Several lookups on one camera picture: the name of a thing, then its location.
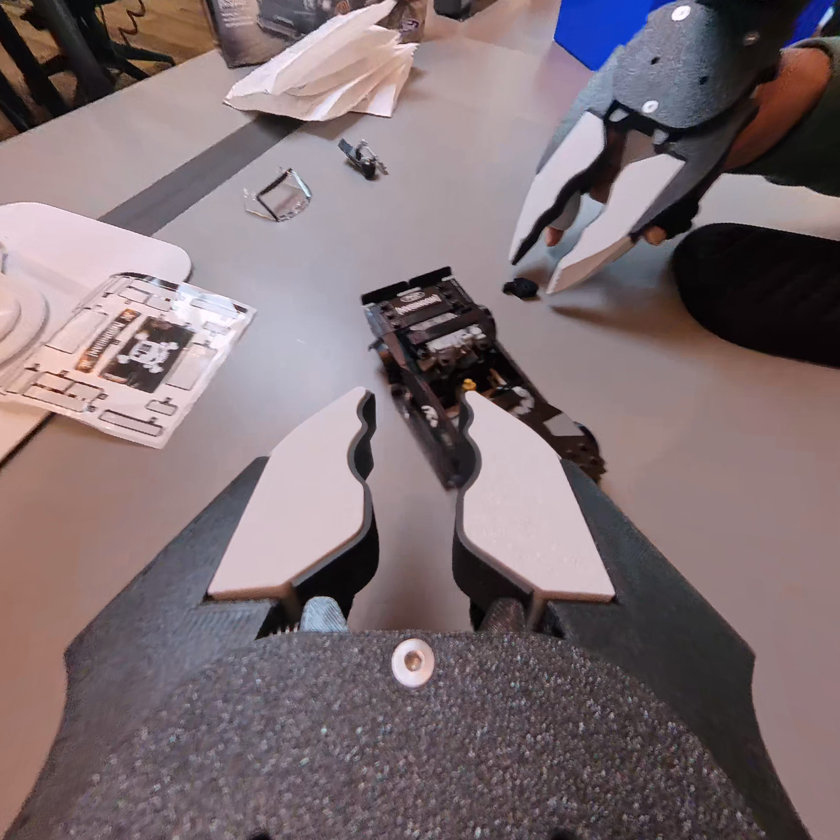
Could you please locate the white booklet stand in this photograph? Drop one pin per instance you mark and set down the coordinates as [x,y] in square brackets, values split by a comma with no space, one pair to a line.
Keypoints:
[79,243]

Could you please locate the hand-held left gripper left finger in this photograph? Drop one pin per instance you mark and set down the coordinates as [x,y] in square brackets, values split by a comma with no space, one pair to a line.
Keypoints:
[295,512]

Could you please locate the clear lego windshield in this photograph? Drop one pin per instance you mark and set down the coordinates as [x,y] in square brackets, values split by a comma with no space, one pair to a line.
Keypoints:
[278,194]

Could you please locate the sticker sheet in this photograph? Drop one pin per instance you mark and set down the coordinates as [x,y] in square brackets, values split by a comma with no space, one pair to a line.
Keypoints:
[131,355]

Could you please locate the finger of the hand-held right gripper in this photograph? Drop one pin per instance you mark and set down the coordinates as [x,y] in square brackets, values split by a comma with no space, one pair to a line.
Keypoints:
[565,171]
[624,217]

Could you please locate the white paper bags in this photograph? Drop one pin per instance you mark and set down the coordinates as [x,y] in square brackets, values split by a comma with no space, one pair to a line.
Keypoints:
[328,66]

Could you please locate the person's right forearm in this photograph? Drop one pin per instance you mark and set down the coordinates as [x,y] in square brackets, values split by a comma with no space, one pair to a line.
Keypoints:
[817,145]

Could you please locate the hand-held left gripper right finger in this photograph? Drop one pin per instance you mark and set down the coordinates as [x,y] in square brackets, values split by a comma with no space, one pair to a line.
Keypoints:
[532,512]

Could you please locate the lego set box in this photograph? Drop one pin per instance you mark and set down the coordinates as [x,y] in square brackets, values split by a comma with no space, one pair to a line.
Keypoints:
[250,26]

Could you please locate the black lego axle assembly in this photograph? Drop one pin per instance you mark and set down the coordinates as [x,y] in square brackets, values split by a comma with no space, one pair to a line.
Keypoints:
[361,158]

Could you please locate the black lego car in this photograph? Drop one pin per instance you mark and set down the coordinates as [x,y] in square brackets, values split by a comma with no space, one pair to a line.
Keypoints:
[440,341]

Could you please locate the blue storage bin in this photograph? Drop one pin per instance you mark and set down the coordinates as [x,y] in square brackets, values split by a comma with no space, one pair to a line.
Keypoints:
[597,29]

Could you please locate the black curved lego piece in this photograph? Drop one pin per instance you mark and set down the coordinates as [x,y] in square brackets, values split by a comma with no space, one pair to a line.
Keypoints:
[521,285]

